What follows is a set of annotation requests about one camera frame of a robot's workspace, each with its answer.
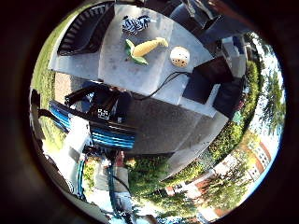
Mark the black slatted plastic basket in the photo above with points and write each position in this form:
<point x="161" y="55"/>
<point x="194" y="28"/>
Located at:
<point x="84" y="31"/>

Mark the black bulky case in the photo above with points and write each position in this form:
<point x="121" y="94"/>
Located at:
<point x="229" y="96"/>

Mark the yellow corn plush toy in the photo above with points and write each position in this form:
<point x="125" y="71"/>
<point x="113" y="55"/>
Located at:
<point x="145" y="48"/>

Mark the black flat box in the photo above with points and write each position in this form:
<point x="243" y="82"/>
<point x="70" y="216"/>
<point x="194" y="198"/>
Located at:
<point x="202" y="82"/>

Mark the zebra striped plush toy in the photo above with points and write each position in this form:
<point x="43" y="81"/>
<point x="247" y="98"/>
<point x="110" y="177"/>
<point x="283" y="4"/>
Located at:
<point x="134" y="25"/>

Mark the round cream spotted plush ball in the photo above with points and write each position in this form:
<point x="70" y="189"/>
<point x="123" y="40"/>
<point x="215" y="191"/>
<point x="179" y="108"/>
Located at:
<point x="180" y="56"/>

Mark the person in grey shirt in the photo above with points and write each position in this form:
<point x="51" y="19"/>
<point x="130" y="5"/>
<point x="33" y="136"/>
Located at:
<point x="121" y="180"/>

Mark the dark chair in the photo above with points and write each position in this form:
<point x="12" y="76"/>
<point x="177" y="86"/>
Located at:
<point x="193" y="18"/>

